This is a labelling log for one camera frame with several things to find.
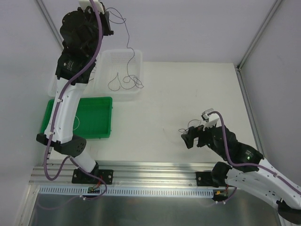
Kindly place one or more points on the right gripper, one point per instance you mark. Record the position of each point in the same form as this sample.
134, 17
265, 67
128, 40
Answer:
201, 136

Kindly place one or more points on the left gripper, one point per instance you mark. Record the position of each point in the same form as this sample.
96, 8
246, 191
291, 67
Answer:
106, 21

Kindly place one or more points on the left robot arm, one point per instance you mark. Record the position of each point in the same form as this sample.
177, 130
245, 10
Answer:
73, 73

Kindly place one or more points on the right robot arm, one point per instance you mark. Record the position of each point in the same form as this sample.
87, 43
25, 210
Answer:
245, 168

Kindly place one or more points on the right white perforated basket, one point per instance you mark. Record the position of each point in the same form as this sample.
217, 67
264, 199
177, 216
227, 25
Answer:
119, 74

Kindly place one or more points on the white perforated basket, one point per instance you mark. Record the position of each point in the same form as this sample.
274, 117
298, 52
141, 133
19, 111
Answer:
88, 92
119, 74

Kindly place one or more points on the left white perforated basket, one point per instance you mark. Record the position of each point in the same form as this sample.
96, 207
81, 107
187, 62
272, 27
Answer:
88, 92

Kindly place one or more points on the green plastic tray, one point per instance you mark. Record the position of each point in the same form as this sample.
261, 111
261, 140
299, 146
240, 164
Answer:
89, 119

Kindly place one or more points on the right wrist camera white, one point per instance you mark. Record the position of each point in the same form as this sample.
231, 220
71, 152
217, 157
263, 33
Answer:
210, 118

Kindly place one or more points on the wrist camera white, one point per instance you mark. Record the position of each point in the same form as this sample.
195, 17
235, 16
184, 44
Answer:
210, 118
87, 3

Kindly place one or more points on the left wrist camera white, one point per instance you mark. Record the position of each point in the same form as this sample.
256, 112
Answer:
87, 3

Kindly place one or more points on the aluminium mounting rail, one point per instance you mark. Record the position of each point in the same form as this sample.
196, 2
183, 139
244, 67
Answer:
158, 173

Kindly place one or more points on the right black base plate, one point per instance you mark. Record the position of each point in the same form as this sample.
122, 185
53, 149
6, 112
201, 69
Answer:
204, 178

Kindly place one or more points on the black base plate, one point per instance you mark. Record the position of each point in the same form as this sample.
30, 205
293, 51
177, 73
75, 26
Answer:
80, 177
204, 178

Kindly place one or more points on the right aluminium frame post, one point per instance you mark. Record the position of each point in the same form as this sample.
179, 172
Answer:
239, 71

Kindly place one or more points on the aluminium frame post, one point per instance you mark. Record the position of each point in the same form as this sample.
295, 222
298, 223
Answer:
50, 23
239, 71

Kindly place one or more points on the left aluminium frame post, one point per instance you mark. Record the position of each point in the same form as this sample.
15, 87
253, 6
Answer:
50, 23

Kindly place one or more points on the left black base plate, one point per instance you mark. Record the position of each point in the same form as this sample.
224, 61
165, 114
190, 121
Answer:
80, 177

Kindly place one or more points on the white slotted cable duct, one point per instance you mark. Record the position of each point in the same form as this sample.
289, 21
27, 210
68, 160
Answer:
129, 191

